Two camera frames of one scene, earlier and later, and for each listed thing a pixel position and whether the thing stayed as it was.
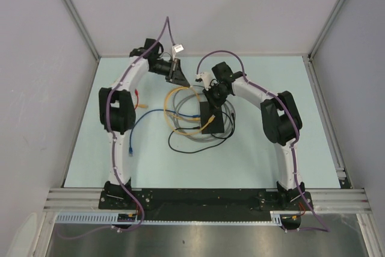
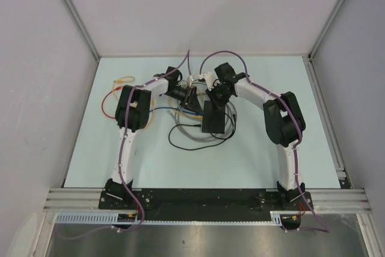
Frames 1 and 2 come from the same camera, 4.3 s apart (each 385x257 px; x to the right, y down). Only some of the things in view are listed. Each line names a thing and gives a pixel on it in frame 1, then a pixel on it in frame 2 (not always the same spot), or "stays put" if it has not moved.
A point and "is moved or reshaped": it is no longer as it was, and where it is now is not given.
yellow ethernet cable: [212, 118] -> [153, 106]
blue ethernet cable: [130, 148] is moved or reshaped
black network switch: [216, 125] stays put
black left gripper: [175, 75] -> [190, 99]
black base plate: [205, 202] stays put
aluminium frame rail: [88, 199] stays put
